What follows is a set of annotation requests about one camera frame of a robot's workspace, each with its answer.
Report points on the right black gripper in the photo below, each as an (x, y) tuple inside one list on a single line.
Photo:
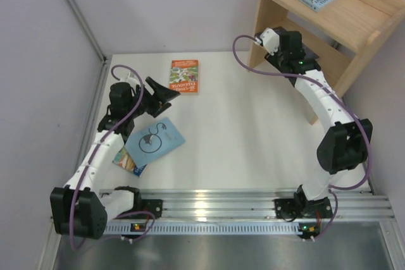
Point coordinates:
[(307, 55)]

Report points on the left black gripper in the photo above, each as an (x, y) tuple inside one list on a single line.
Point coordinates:
[(152, 100)]

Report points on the light blue swan book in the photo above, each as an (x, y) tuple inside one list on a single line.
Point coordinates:
[(153, 142)]

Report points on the dark purple galaxy book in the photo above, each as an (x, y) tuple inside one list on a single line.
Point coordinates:
[(310, 55)]

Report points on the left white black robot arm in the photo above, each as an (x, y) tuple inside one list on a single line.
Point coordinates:
[(78, 209)]

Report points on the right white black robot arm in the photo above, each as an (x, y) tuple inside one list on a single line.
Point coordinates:
[(346, 141)]

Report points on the orange treehouse book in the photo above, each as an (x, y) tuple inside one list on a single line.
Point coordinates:
[(184, 76)]

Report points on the wooden two-tier shelf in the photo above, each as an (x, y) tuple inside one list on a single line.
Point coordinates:
[(359, 42)]

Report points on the blue colourful picture book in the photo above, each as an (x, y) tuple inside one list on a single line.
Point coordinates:
[(123, 160)]

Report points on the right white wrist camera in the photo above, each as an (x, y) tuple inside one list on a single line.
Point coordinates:
[(269, 40)]

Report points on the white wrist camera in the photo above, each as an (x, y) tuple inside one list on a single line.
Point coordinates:
[(129, 77), (269, 40)]

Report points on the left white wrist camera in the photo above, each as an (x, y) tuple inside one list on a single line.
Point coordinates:
[(129, 77)]

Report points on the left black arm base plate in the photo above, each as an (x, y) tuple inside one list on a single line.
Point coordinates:
[(154, 206)]

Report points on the aluminium mounting rail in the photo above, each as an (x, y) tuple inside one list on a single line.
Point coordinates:
[(209, 206)]

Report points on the perforated cable duct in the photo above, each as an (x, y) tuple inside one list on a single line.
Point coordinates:
[(200, 228)]

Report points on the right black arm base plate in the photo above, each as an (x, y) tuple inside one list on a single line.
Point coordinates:
[(289, 209)]

